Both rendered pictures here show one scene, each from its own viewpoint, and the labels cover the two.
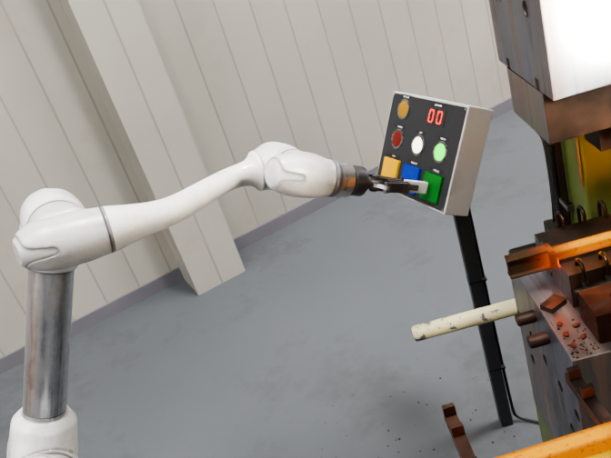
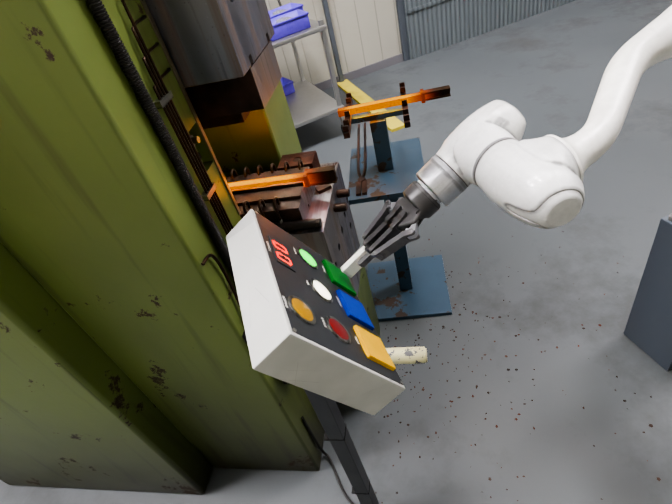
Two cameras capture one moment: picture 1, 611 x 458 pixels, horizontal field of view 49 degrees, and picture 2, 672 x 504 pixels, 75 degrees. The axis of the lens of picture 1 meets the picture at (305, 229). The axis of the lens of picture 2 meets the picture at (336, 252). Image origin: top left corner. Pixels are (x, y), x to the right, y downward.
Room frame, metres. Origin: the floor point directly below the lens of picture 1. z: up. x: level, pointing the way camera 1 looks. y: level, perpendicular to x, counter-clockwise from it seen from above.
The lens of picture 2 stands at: (2.24, -0.20, 1.64)
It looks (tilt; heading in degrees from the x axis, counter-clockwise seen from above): 40 degrees down; 192
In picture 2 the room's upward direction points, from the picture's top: 17 degrees counter-clockwise
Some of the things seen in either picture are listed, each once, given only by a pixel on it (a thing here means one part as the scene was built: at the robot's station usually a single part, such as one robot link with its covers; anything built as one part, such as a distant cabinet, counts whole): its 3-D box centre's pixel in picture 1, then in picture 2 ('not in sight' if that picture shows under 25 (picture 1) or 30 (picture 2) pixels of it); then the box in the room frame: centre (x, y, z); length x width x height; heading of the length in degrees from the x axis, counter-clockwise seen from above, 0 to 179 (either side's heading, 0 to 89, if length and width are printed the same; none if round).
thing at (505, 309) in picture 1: (489, 313); (348, 357); (1.51, -0.41, 0.62); 0.44 x 0.05 x 0.05; 84
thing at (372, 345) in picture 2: (391, 171); (372, 349); (1.77, -0.29, 1.01); 0.07 x 0.05 x 0.07; 19
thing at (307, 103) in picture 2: not in sight; (283, 73); (-1.47, -0.96, 0.50); 1.07 x 0.64 x 1.01; 20
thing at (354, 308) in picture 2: (411, 179); (353, 311); (1.68, -0.32, 1.01); 0.07 x 0.05 x 0.07; 19
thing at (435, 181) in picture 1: (433, 187); (337, 279); (1.58, -0.35, 1.01); 0.07 x 0.05 x 0.07; 19
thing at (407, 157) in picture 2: not in sight; (386, 168); (0.68, -0.22, 0.71); 0.40 x 0.30 x 0.02; 177
